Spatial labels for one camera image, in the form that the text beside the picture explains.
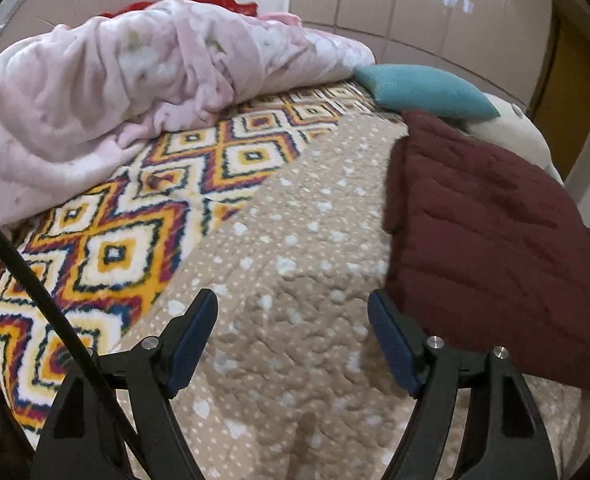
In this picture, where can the pink fleece blanket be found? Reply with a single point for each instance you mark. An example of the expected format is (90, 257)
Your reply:
(100, 75)

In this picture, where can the maroon puffer coat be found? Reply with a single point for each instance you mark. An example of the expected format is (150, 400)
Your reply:
(490, 240)

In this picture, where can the teal pillow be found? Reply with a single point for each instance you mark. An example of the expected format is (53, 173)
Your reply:
(425, 90)

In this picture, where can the glossy beige wardrobe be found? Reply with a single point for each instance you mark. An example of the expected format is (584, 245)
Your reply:
(400, 10)

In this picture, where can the beige dotted quilt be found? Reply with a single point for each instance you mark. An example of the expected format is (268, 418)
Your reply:
(300, 260)

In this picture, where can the geometric patterned blanket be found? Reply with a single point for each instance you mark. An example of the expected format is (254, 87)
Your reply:
(115, 255)

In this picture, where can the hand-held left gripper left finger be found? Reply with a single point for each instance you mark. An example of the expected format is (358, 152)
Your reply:
(190, 345)

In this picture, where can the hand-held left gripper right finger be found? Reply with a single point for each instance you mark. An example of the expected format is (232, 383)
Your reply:
(395, 345)

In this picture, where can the white plush pillow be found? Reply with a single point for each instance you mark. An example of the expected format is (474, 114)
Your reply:
(520, 135)

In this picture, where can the wooden door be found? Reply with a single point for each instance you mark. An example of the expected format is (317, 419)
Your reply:
(575, 95)

